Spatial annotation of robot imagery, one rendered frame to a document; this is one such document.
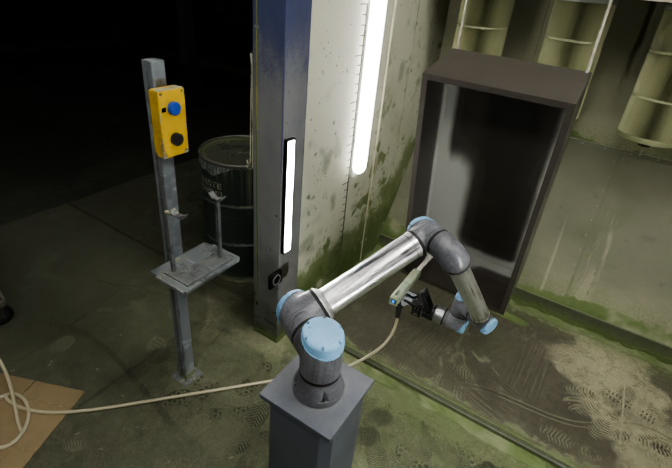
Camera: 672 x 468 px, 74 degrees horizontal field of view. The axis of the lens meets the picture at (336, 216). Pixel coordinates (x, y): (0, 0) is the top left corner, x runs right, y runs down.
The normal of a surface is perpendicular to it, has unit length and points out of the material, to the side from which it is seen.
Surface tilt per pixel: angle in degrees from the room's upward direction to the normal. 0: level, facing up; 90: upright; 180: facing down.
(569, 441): 0
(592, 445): 0
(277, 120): 90
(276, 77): 90
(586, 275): 57
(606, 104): 90
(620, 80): 90
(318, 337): 5
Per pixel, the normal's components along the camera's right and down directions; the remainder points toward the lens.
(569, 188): -0.40, -0.17
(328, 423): 0.08, -0.87
